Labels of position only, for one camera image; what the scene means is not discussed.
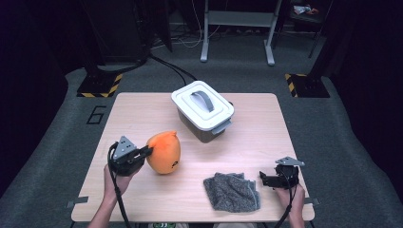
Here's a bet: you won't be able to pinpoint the white metal stand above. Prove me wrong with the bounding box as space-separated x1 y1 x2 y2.
200 0 283 67

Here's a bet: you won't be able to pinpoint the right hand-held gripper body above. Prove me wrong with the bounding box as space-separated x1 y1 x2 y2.
275 156 306 190

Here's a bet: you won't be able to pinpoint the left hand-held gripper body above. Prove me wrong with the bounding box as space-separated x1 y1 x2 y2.
107 136 145 178

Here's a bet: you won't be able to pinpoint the right hand-held gripper black cable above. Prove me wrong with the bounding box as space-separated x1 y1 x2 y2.
275 172 298 228

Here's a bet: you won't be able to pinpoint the hand-held gripper black cable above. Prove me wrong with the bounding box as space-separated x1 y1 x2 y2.
275 172 298 228
107 142 132 228

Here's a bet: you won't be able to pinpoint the white cables on floor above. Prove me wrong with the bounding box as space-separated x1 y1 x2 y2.
151 0 222 50

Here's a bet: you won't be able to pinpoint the dark shelf with small items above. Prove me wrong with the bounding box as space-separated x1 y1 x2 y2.
272 0 331 60

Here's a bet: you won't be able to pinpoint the grey fluffy cloth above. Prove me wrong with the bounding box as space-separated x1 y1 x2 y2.
202 172 261 214

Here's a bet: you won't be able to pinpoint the black floor cable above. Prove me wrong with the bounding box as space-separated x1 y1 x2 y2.
148 54 188 88
148 54 198 82

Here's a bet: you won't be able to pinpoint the black yellow striped stand base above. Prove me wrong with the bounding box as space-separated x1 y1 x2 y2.
76 73 124 99
284 73 331 99

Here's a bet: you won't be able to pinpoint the white lid with grey handle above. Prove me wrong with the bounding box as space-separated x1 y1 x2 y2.
170 80 236 132

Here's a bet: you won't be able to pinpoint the person's left hand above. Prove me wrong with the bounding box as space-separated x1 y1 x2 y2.
103 164 138 200

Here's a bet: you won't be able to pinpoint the black cabinet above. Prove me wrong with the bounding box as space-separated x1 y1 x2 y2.
80 0 174 65

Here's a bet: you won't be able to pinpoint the brown translucent storage box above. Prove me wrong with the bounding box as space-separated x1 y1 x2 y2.
176 108 234 143

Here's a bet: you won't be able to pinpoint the orange plush toy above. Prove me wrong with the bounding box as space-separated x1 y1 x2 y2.
145 130 182 176

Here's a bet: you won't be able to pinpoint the left hand-held gripper black cable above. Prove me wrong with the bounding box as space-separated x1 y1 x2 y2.
107 142 132 228

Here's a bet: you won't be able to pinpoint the person's right hand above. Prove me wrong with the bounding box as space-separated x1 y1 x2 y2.
274 184 306 222

